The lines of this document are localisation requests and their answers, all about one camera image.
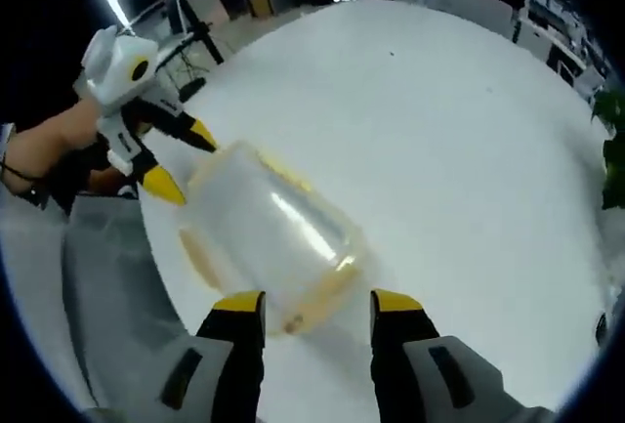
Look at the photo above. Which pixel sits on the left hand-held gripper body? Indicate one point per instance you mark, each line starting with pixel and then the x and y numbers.
pixel 119 71

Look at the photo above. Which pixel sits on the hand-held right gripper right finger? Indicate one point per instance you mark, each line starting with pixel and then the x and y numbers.
pixel 415 374

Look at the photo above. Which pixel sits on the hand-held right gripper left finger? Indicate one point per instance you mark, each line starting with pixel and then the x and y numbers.
pixel 205 374

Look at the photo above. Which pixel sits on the clear plastic buckle box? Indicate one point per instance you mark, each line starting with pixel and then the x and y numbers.
pixel 273 237

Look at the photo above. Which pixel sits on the person's left hand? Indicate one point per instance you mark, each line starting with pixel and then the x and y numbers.
pixel 63 144

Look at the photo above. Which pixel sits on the long ceiling light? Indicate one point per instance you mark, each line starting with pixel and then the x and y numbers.
pixel 113 0

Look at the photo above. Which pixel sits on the grey mesh office chair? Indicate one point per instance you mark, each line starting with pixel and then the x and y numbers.
pixel 112 286

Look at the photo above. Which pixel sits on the yellow wooden cabinet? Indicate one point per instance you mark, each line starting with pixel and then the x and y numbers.
pixel 260 5

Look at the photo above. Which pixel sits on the green potted plant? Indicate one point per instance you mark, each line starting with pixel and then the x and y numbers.
pixel 612 149

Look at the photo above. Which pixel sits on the white desk partition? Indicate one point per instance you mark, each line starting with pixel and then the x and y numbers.
pixel 469 3

